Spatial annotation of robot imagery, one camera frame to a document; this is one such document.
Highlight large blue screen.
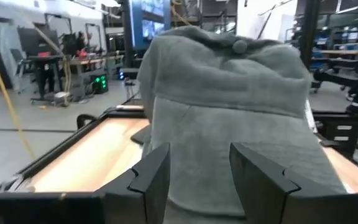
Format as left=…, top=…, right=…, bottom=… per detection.
left=131, top=0, right=172, bottom=50

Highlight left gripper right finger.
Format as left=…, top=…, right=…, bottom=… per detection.
left=229, top=142, right=338, bottom=224

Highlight black box green lights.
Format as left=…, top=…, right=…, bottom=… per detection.
left=91, top=73, right=109, bottom=95

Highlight black coiled cable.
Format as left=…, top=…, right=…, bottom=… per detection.
left=75, top=113, right=98, bottom=131

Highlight black drawer unit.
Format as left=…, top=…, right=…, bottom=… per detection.
left=320, top=119, right=358, bottom=156

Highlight black rig frame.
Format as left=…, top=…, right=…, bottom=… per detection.
left=0, top=0, right=358, bottom=194

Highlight yellow hanging cable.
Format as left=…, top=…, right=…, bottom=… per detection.
left=0, top=27, right=37, bottom=161

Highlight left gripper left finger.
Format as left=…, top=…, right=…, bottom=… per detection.
left=94, top=142, right=172, bottom=224

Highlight olive grey cap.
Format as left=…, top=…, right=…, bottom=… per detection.
left=136, top=25, right=348, bottom=220

